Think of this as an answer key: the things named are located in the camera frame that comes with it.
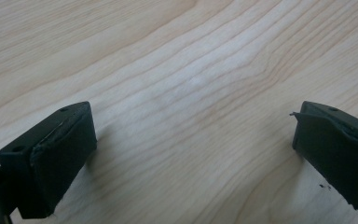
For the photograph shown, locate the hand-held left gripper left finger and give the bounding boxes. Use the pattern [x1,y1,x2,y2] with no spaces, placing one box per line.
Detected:
[0,101,98,220]

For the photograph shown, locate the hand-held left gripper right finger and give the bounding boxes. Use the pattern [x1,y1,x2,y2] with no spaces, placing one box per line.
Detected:
[289,100,358,219]

